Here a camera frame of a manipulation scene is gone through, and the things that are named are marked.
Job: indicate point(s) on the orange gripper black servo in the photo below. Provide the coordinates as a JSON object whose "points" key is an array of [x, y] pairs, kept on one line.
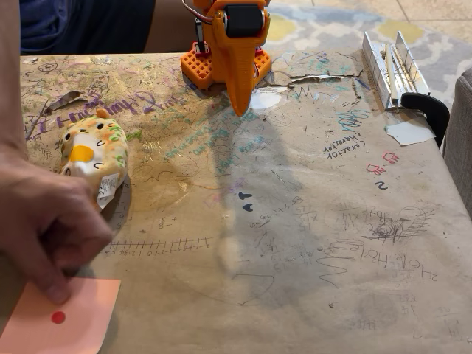
{"points": [[237, 49]]}

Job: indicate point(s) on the plush cat toy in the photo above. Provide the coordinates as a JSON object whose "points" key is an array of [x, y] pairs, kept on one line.
{"points": [[92, 147]]}

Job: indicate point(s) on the pink paper with red dot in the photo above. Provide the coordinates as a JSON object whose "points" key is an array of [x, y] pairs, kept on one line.
{"points": [[86, 313]]}

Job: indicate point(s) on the person's bare forearm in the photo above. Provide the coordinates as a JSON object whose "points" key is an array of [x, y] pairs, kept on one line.
{"points": [[9, 73]]}

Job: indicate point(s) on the orange SO-100 robot arm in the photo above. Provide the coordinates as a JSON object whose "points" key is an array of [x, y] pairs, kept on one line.
{"points": [[217, 62]]}

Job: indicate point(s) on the person's bare hand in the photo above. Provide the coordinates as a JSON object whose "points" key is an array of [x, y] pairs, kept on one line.
{"points": [[40, 221]]}

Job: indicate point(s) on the black red table clamp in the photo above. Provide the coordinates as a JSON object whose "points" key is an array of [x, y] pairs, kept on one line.
{"points": [[201, 37]]}

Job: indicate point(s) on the brown upholstered seat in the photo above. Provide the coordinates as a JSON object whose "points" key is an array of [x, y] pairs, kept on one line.
{"points": [[169, 26]]}

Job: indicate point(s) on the grey yellow patterned rug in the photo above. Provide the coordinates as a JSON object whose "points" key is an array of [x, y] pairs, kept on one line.
{"points": [[332, 26]]}

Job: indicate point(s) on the thin wooden stick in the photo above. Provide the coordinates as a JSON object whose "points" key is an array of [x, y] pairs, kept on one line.
{"points": [[392, 73]]}

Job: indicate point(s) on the scribbled brown paper table cover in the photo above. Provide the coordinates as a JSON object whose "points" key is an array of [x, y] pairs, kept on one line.
{"points": [[295, 228]]}

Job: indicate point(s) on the person's dark blue jeans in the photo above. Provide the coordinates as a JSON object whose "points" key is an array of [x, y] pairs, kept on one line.
{"points": [[85, 26]]}

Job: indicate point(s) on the grey upholstered couch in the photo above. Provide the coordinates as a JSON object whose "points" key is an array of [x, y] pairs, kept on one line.
{"points": [[459, 147]]}

